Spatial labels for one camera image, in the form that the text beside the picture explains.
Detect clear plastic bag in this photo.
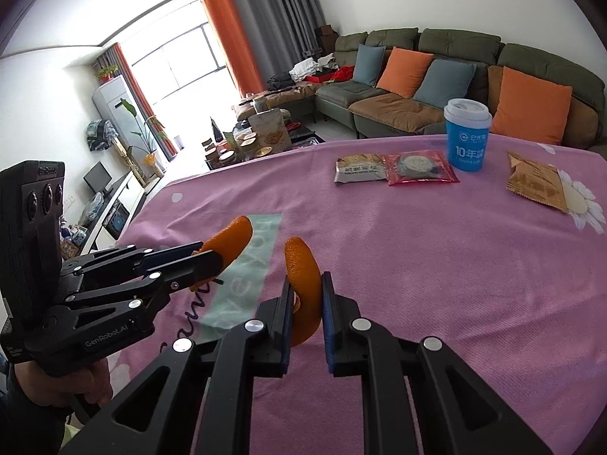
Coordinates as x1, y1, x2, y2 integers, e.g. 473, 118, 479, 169
78, 192, 106, 226

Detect grey red striped curtain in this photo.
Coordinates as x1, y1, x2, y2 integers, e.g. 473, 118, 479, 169
97, 42, 180, 162

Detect blue cup with white lid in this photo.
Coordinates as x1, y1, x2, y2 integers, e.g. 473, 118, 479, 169
443, 98, 492, 171

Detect tan snack bag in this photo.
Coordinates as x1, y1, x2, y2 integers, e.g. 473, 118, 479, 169
250, 108, 291, 153

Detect window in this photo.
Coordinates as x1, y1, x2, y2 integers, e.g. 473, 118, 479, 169
128, 24, 240, 147

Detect person's left hand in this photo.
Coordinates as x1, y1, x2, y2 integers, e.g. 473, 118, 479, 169
12, 358, 115, 411

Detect black coffee table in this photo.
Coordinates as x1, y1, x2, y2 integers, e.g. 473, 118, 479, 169
201, 121, 328, 171

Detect covered floor fan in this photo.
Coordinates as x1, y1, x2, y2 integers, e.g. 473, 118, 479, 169
85, 118, 143, 185

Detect orange curtain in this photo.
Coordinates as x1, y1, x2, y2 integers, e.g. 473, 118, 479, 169
201, 0, 264, 98

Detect black monitor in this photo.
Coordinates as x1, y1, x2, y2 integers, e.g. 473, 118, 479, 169
83, 161, 113, 195

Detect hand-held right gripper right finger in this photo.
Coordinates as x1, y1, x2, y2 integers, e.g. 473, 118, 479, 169
321, 271, 553, 455

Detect group of glass jars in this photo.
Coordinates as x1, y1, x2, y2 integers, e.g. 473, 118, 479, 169
201, 133, 266, 169

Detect red snack packet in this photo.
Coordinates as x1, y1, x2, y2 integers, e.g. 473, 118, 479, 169
383, 149, 461, 185

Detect brown snack packet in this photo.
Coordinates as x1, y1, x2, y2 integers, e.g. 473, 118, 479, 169
505, 150, 572, 213

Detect black clothes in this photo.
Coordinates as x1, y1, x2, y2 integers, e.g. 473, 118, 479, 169
266, 71, 297, 90

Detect grey snack packet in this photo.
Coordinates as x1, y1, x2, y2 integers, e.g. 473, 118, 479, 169
334, 154, 388, 185

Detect white black TV cabinet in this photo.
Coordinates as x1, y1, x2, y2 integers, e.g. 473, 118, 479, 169
59, 171, 148, 259

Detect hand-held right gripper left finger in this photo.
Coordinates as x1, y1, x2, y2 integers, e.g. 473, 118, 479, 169
61, 275, 297, 455

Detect white standing air conditioner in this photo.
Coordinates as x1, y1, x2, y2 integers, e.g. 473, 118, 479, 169
91, 78, 167, 174

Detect orange cushion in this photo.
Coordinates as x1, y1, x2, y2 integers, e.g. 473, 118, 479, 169
491, 65, 574, 147
376, 46, 434, 99

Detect person's left forearm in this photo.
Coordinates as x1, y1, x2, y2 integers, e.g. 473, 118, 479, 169
0, 362, 72, 455

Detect curved orange peel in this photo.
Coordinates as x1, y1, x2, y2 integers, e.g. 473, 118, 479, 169
190, 215, 253, 292
283, 236, 324, 348

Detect tall potted plant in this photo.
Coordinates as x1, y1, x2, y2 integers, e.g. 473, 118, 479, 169
116, 99, 168, 174

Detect pile of white clothes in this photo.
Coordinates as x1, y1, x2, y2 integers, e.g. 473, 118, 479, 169
289, 59, 340, 81

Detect blue cushion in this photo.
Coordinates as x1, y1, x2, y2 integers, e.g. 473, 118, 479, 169
353, 44, 387, 87
412, 59, 477, 109

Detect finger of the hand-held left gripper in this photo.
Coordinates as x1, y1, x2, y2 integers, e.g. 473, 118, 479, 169
64, 250, 225, 317
59, 242, 204, 278

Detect green brown sofa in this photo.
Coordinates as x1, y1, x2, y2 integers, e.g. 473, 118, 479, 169
232, 28, 607, 152

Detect pink floral blanket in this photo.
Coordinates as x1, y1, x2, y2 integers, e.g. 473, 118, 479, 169
114, 133, 607, 455

